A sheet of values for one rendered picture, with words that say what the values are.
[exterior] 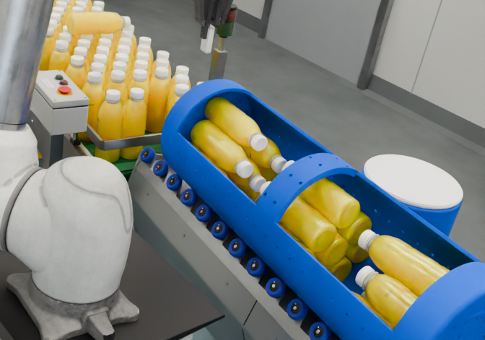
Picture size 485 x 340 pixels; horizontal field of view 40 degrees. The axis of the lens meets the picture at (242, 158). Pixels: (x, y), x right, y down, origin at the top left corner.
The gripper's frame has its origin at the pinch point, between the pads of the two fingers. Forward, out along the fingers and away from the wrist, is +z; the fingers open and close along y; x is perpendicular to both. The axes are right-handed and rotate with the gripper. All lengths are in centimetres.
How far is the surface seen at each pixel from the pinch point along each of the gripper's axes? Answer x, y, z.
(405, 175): 35, -49, 29
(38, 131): -55, 22, 52
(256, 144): 27.1, 0.1, 16.2
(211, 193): 30.3, 13.0, 25.6
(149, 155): -4.6, 9.5, 35.1
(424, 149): -110, -271, 132
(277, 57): -278, -270, 131
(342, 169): 52, -3, 10
